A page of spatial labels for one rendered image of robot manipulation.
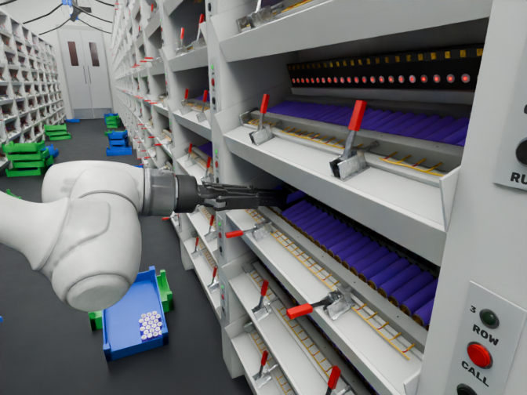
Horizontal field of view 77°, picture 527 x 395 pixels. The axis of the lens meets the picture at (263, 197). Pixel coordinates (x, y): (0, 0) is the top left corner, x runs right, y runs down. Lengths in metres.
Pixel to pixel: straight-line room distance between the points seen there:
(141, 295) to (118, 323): 0.13
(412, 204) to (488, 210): 0.08
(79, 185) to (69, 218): 0.12
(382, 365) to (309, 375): 0.26
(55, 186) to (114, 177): 0.09
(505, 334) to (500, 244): 0.06
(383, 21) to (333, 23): 0.08
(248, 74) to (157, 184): 0.36
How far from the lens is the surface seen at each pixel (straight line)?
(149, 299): 1.43
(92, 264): 0.46
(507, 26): 0.28
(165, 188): 0.62
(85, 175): 0.61
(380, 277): 0.52
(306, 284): 0.56
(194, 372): 1.22
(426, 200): 0.35
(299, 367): 0.71
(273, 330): 0.78
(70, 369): 1.36
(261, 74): 0.84
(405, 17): 0.36
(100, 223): 0.49
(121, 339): 1.36
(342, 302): 0.50
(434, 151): 0.39
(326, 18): 0.44
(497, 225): 0.29
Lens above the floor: 0.87
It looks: 19 degrees down
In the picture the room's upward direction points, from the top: straight up
